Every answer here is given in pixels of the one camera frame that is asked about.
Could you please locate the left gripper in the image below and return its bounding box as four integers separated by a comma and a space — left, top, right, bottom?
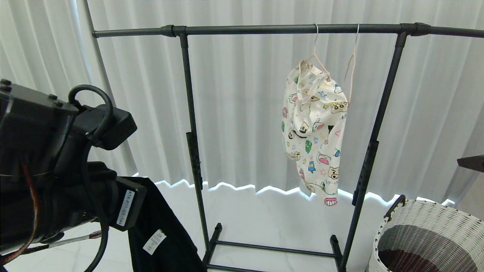
81, 162, 147, 232

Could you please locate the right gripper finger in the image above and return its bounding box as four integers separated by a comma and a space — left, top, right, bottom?
457, 155, 484, 173

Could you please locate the black garment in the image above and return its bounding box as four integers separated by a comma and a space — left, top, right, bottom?
127, 176, 206, 272

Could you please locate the pink clothes hanger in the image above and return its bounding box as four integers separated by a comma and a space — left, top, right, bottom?
343, 24, 360, 104
296, 24, 332, 104

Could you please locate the cream printed garment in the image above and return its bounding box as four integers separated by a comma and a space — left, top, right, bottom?
282, 60, 349, 206

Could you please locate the white laundry basket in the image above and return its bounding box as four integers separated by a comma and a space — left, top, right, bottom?
369, 195, 484, 272

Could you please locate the black clothes rack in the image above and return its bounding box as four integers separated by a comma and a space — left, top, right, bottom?
92, 23, 484, 272

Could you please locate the white curtain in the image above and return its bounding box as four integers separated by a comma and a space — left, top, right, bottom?
0, 0, 484, 202

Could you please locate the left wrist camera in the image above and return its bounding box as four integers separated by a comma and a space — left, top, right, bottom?
70, 104, 138, 151

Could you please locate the black cable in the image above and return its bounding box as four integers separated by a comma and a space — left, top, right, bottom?
67, 85, 115, 272

